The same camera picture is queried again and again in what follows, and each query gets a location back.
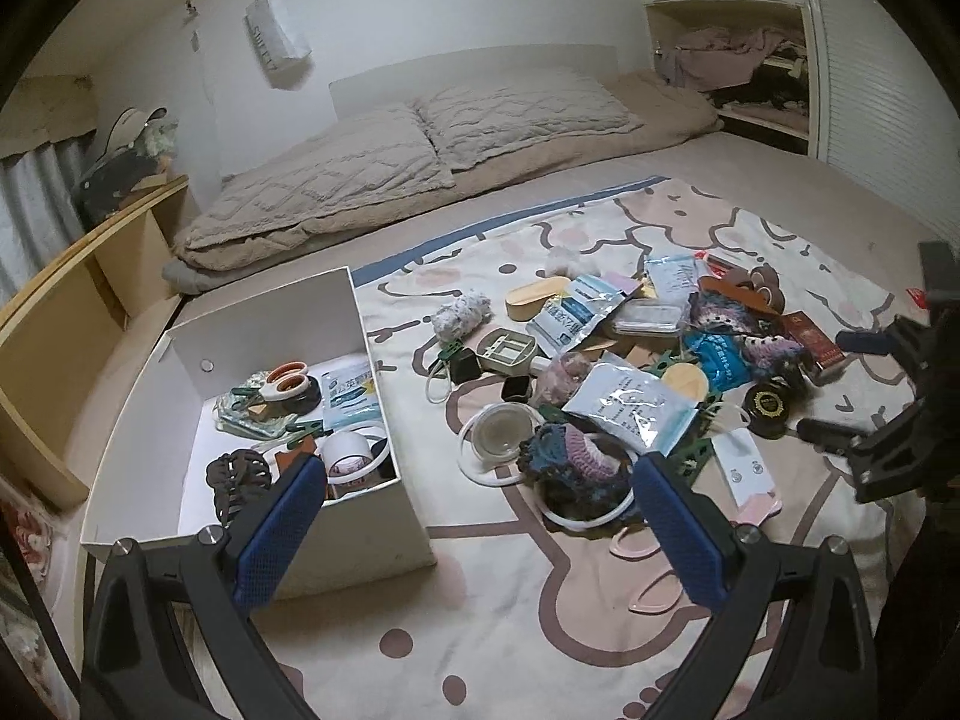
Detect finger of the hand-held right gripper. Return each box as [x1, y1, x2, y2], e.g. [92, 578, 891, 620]
[835, 315, 940, 385]
[795, 396, 944, 506]

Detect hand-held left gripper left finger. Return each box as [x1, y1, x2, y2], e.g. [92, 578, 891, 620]
[81, 454, 329, 720]

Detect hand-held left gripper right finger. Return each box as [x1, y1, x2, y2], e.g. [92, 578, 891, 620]
[634, 454, 878, 720]

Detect pink scissors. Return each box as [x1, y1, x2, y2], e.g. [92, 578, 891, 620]
[607, 493, 782, 617]

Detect white storage box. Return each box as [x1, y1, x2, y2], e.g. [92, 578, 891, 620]
[79, 264, 437, 601]

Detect black round tin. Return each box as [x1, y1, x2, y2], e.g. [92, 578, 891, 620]
[742, 381, 796, 440]

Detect clear face mask packet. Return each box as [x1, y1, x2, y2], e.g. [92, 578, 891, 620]
[321, 366, 385, 432]
[562, 364, 695, 458]

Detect red box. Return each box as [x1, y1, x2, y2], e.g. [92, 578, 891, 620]
[780, 311, 845, 383]

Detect dark hair claw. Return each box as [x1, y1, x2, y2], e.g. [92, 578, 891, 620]
[206, 448, 275, 522]

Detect small clear packet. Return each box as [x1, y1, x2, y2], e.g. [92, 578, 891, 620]
[711, 426, 781, 511]

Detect purple crocheted piece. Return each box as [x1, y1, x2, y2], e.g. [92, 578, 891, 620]
[686, 291, 758, 335]
[739, 334, 807, 391]

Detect white tape roll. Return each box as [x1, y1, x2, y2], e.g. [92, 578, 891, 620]
[319, 427, 391, 487]

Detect white plastic hoop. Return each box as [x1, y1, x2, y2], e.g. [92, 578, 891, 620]
[534, 480, 638, 533]

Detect clear plastic packet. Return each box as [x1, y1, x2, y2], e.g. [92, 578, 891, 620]
[212, 371, 301, 442]

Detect multicolour crocheted piece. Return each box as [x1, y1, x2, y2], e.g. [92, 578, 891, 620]
[517, 424, 635, 518]

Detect teal packet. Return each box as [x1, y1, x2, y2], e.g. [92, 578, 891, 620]
[686, 330, 751, 391]

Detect round wooden lid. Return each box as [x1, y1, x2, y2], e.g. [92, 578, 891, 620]
[664, 364, 710, 398]

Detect beige bed mattress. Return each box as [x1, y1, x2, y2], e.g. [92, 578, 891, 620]
[45, 131, 960, 720]

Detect flat wooden piece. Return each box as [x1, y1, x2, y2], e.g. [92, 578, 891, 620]
[596, 337, 661, 372]

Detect white louvered door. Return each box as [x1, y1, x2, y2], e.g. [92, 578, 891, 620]
[795, 0, 960, 233]

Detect white printed packet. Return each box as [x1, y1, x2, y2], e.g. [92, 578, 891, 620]
[643, 253, 698, 308]

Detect clear round container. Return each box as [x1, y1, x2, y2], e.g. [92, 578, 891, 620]
[471, 403, 545, 466]

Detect printed cartoon blanket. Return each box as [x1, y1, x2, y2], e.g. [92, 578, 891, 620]
[75, 176, 923, 720]

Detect clear plastic container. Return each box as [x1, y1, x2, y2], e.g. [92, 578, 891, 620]
[611, 298, 691, 337]

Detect pale green soap dish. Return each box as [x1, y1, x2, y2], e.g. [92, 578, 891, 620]
[478, 328, 539, 374]

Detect blue and white packet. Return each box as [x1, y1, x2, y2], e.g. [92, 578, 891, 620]
[525, 275, 627, 357]

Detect framed doll display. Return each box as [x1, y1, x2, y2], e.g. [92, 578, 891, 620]
[0, 495, 53, 691]

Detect oval wooden box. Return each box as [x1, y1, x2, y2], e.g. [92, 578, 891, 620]
[506, 275, 575, 320]

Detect patterned cloth roll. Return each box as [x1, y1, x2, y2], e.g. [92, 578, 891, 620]
[431, 294, 492, 342]

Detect white tissue wad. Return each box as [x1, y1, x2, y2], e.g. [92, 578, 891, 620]
[544, 244, 593, 278]

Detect beige folded duvet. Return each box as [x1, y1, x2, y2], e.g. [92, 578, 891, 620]
[161, 71, 725, 293]

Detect wooden shelf unit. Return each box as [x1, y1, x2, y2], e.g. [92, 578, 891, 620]
[0, 174, 190, 511]

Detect pile of clothes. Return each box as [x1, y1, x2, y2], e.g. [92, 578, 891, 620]
[656, 26, 811, 121]

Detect closet shelf niche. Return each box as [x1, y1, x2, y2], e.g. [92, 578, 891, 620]
[643, 0, 818, 158]

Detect beige quilted pillow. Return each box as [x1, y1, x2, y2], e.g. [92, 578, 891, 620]
[412, 66, 646, 170]
[184, 105, 455, 252]

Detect black bag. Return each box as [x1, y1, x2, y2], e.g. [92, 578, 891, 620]
[75, 154, 162, 222]

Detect grey curtain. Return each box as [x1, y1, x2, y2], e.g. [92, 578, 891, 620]
[0, 136, 91, 308]

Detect pale flower bunch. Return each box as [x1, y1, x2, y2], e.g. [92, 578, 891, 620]
[139, 120, 179, 162]

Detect white hat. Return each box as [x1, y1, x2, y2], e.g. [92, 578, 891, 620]
[101, 106, 173, 152]

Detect beige curtain valance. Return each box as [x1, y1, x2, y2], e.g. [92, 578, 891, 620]
[0, 73, 100, 158]

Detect white hanging bag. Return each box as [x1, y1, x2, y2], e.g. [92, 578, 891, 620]
[244, 0, 314, 89]

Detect brown leather strap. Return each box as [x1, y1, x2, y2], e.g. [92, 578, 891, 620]
[697, 276, 781, 323]

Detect orange-handled scissors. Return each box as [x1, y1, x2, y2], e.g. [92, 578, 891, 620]
[251, 361, 314, 404]

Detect white wall cable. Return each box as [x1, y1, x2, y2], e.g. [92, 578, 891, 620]
[184, 1, 220, 188]

